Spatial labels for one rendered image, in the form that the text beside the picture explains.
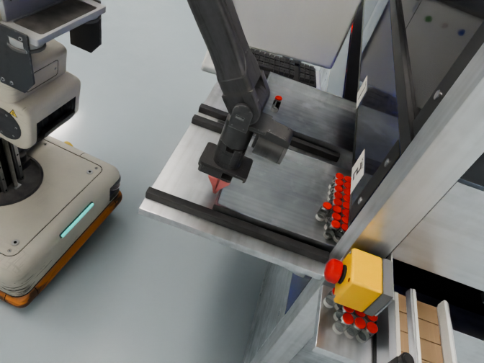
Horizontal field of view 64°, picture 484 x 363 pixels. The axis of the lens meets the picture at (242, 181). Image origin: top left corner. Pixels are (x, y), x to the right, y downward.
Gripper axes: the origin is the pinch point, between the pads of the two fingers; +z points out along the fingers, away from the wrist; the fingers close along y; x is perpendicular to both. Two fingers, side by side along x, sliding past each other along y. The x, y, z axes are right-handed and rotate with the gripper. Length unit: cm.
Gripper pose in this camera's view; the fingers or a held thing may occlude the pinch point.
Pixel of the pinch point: (215, 189)
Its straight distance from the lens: 85.8
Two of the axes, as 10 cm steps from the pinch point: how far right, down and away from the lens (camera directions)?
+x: 2.4, -6.5, 7.2
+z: -2.9, 6.6, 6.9
